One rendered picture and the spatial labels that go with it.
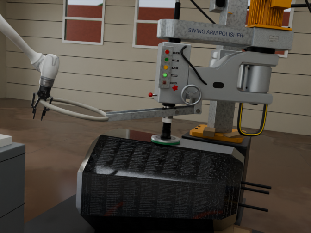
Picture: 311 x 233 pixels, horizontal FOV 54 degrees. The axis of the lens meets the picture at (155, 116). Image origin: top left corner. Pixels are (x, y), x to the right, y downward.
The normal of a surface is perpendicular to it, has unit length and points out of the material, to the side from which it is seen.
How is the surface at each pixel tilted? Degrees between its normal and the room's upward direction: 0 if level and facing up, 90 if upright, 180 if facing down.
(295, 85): 90
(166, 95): 90
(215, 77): 90
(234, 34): 90
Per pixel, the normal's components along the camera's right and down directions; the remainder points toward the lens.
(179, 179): -0.14, -0.61
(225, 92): 0.14, 0.17
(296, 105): -0.26, 0.13
